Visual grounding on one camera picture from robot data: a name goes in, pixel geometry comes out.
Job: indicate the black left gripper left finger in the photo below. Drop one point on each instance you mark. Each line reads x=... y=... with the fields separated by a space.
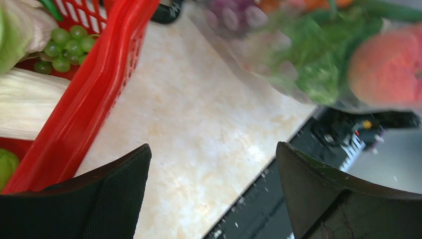
x=103 y=203

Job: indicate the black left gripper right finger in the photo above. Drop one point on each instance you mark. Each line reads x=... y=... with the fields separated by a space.
x=326 y=203

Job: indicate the peach fruit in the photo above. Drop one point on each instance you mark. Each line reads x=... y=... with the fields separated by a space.
x=386 y=70

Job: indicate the clear zip top bag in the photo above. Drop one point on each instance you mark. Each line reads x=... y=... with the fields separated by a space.
x=249 y=49

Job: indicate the green lettuce head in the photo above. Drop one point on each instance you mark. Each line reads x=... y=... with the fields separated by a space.
x=322 y=43

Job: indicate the pink purple onion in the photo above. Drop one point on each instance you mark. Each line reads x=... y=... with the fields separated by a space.
x=234 y=15

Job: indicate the orange mini pumpkin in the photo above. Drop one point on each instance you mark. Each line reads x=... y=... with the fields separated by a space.
x=269 y=6

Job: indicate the green chili pepper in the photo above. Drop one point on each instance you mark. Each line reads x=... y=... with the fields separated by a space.
x=389 y=10

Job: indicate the red plastic basket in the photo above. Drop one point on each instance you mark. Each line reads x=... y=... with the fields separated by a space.
x=61 y=146

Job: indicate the small green cabbage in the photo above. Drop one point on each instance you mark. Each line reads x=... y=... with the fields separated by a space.
x=9 y=162

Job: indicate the pale napa cabbage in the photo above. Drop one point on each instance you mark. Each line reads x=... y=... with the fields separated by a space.
x=27 y=100

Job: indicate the green grape bunch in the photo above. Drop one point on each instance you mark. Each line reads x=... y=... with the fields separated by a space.
x=66 y=48

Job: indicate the white cauliflower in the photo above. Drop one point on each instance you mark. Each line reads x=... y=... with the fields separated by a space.
x=25 y=28

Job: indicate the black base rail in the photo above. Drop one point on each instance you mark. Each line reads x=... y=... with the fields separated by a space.
x=382 y=148

